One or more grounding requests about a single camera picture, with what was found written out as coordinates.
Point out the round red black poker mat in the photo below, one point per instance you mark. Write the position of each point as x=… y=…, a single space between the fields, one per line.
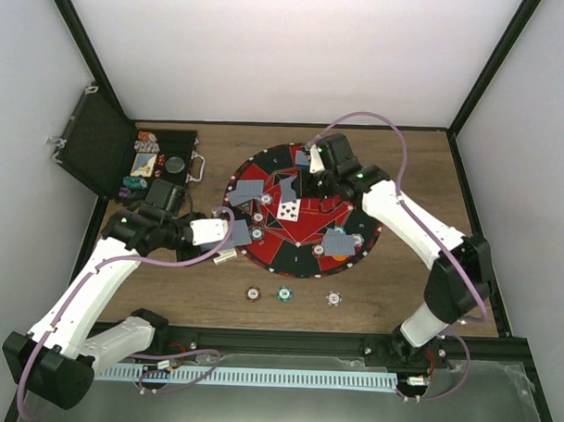
x=286 y=248

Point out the purple white chip stack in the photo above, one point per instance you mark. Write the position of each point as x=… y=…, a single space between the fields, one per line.
x=333 y=298

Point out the blue green chip stack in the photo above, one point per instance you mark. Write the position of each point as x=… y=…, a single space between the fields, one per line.
x=284 y=294

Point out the dealt blue card top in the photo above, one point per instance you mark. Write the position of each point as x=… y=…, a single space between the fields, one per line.
x=301 y=157

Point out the orange black chip stack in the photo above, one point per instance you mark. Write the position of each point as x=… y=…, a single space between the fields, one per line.
x=252 y=294

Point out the round dealer button in case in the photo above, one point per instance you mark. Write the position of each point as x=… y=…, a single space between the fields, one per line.
x=174 y=165

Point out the purple white chips seat four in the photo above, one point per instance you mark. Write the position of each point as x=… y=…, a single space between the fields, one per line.
x=266 y=199

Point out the dealt blue card seat ten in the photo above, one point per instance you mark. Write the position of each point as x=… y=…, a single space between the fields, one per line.
x=336 y=243

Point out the dealt blue card seat four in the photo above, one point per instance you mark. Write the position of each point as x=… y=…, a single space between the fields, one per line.
x=248 y=188

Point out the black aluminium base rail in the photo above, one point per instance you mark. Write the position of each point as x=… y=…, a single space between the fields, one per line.
x=375 y=349

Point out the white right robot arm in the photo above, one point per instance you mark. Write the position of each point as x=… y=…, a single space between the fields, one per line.
x=460 y=266

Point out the card pack inside case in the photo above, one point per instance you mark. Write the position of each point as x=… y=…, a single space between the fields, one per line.
x=143 y=165

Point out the blue green chips seat two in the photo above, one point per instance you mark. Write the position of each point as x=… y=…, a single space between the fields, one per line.
x=257 y=233

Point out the seven of spades card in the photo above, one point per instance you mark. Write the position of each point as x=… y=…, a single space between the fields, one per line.
x=289 y=211

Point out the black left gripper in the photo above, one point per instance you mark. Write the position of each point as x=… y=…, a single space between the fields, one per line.
x=181 y=256

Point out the black poker chip case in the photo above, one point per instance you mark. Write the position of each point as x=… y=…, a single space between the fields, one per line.
x=96 y=147

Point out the green chips inside case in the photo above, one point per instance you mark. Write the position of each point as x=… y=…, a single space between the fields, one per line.
x=132 y=188

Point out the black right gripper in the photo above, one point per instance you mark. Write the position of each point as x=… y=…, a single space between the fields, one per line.
x=304 y=190

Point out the light blue slotted cable duct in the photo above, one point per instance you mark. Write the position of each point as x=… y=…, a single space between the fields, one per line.
x=258 y=377

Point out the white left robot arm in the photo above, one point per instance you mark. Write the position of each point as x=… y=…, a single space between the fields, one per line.
x=58 y=358

